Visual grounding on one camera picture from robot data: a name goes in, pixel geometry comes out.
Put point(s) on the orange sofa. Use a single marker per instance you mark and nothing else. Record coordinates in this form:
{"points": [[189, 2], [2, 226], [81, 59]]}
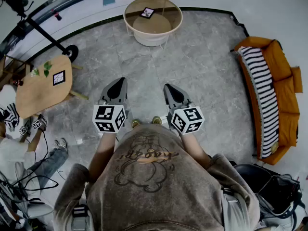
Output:
{"points": [[276, 56]]}

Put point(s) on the white round seat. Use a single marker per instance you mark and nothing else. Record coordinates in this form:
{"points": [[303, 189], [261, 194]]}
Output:
{"points": [[7, 93]]}

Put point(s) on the dark bottle red label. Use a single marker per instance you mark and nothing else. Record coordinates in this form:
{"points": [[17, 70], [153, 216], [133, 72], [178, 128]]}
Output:
{"points": [[57, 15]]}

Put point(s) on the green leaf sprig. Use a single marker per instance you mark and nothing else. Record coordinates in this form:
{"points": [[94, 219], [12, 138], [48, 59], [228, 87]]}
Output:
{"points": [[47, 68]]}

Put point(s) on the person's left forearm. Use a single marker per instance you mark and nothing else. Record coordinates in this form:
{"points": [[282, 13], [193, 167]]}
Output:
{"points": [[103, 153]]}

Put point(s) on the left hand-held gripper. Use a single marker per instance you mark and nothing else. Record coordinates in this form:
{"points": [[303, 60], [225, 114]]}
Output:
{"points": [[106, 114]]}

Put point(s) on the black stand with round base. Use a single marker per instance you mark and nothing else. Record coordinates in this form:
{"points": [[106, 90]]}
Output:
{"points": [[70, 52]]}

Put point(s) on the person's brown printed t-shirt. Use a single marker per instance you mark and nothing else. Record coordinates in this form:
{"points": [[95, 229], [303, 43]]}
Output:
{"points": [[154, 189]]}

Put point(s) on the black white striped blanket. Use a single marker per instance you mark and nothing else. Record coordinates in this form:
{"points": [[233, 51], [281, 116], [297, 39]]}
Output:
{"points": [[260, 80]]}

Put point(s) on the pale flower sprig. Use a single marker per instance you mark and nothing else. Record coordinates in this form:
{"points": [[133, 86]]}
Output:
{"points": [[35, 72]]}

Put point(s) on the small striped cushion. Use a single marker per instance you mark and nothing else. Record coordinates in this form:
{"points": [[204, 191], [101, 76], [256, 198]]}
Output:
{"points": [[12, 117]]}

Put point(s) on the person's left yellow shoe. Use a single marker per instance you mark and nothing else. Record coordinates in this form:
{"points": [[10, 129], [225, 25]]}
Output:
{"points": [[136, 123]]}

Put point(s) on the round wooden coffee table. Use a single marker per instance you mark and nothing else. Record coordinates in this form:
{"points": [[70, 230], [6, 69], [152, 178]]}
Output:
{"points": [[134, 12]]}

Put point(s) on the dark wooden chair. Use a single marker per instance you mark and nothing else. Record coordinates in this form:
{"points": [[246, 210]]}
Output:
{"points": [[13, 68]]}

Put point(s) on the black framed picture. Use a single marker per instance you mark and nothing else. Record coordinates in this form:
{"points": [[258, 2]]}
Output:
{"points": [[147, 13]]}

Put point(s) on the person's right forearm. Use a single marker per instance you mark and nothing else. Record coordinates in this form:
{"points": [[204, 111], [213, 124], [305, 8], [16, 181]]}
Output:
{"points": [[195, 148]]}

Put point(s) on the small framed picture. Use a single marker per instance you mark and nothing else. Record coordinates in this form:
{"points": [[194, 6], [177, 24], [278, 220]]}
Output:
{"points": [[59, 78]]}

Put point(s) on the grey black backpack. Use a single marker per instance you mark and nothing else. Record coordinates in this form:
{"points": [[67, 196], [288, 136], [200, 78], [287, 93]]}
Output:
{"points": [[281, 196]]}

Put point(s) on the brown glass bottle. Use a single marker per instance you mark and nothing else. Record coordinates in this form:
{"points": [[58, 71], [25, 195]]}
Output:
{"points": [[18, 82]]}

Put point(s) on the wooden side table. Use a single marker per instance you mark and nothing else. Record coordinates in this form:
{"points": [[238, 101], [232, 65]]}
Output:
{"points": [[41, 95]]}

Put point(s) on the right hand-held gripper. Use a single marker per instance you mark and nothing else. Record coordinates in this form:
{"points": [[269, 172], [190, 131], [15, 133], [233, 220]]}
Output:
{"points": [[187, 119]]}

